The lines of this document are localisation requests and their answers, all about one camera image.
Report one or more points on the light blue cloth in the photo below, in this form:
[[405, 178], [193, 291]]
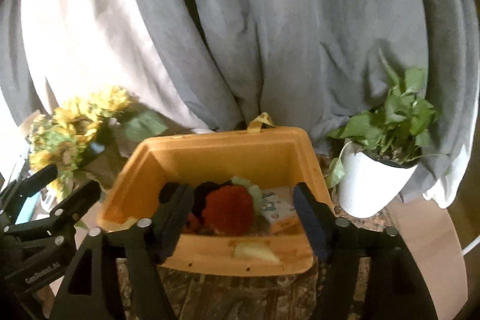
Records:
[[28, 207]]

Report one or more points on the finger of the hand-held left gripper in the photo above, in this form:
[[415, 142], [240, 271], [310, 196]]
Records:
[[33, 179], [80, 198]]

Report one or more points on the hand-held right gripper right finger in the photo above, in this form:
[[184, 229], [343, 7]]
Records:
[[311, 222]]

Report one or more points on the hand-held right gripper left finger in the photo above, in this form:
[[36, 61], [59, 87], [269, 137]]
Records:
[[176, 226]]

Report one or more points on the white curtain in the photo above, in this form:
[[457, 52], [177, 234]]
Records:
[[93, 24]]

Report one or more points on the white ribbed plant pot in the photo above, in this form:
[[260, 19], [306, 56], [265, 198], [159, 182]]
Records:
[[367, 185]]

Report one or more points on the light blue cartoon tissue pack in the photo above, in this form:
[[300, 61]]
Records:
[[277, 207]]

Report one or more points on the patterned brown tablecloth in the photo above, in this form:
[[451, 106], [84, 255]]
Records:
[[232, 293]]

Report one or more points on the red fluffy plush green leaves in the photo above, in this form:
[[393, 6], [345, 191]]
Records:
[[228, 207]]

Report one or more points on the grey curtain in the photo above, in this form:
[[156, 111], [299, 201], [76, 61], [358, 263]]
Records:
[[300, 24]]

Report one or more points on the black mouse plush toy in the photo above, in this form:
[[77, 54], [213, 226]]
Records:
[[168, 192]]

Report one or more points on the sunflower bouquet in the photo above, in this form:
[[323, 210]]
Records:
[[75, 128]]

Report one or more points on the green leafy plant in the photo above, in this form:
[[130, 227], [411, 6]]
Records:
[[397, 117]]

